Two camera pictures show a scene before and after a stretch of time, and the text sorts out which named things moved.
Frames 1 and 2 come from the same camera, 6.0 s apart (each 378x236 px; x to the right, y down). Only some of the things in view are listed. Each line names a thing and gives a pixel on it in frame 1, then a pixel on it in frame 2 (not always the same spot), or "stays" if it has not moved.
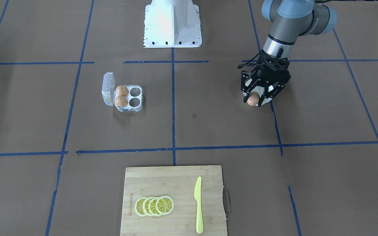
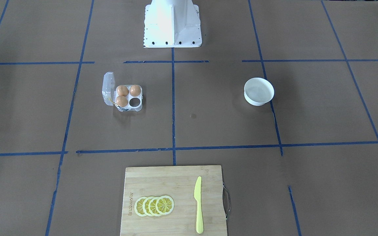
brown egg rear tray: [122, 89] stays
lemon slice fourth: [165, 205] stays
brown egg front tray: [121, 101] stays
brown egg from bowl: [253, 98] to [135, 90]
